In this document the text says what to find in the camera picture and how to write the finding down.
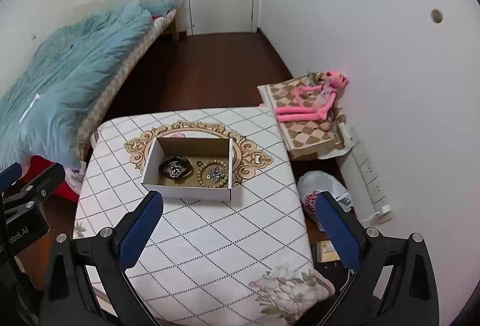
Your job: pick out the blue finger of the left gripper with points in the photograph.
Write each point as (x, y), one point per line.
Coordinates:
(16, 193)
(10, 175)

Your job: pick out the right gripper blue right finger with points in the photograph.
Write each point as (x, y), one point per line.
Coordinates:
(343, 230)

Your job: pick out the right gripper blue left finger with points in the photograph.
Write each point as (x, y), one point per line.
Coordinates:
(135, 229)

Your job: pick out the black watch band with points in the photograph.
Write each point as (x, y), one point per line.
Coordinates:
(175, 168)

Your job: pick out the red blanket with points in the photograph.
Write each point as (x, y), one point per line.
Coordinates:
(48, 178)

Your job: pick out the white power strip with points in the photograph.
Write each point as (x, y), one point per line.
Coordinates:
(361, 178)

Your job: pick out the white charger plug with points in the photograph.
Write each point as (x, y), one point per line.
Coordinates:
(382, 211)

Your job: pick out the bed with checkered mattress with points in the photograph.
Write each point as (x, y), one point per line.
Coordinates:
(123, 59)

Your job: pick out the light blue duvet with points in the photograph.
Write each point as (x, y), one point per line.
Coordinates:
(67, 78)

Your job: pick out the white cardboard box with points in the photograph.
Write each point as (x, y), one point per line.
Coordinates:
(211, 178)

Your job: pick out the white diamond pattern tablecloth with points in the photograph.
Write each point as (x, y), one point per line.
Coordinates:
(246, 261)

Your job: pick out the brown checkered cushion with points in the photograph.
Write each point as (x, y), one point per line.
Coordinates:
(307, 139)

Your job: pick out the pink panther plush toy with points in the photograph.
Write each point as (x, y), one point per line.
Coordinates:
(330, 86)

